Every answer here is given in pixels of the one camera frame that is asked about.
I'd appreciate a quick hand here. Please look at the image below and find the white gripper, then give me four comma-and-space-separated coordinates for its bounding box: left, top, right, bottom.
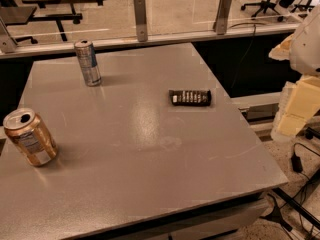
269, 5, 320, 142

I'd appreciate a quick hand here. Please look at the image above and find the silver blue redbull can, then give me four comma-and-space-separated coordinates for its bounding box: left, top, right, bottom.
74, 40, 101, 86

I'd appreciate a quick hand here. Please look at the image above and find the orange soda can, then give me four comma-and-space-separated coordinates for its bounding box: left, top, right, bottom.
3, 108, 58, 167

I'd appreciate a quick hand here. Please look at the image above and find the metal railing ledge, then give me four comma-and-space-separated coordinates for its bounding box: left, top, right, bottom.
0, 22, 299, 59

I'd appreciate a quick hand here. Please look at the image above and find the dark background desk left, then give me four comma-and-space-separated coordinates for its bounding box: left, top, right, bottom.
0, 5, 39, 45

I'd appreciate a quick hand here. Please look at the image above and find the black power adapter cable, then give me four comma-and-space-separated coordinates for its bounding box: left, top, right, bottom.
259, 142, 320, 240

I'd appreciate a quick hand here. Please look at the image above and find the metal glass bracket right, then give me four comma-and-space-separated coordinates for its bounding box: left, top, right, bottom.
213, 0, 232, 35

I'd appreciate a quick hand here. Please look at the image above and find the metal glass bracket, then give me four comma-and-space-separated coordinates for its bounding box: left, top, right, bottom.
213, 0, 232, 35
0, 17, 17, 53
133, 0, 148, 42

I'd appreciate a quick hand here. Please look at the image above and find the metal glass bracket middle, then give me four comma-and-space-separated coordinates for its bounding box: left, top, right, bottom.
133, 0, 148, 42

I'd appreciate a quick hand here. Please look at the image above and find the metal glass bracket left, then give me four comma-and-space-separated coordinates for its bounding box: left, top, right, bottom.
0, 17, 17, 53

